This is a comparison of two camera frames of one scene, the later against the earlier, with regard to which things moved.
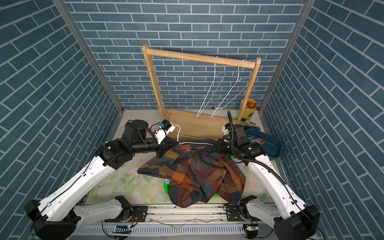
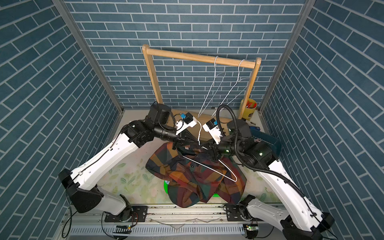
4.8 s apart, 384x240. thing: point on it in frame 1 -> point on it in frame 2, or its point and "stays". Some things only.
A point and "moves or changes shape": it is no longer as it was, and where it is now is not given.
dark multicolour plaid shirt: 197,171 stays
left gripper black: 162,146 -> 184,139
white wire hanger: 190,143 moves or changes shape
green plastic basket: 165,185 stays
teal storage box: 272,146 stays
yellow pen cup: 250,108 stays
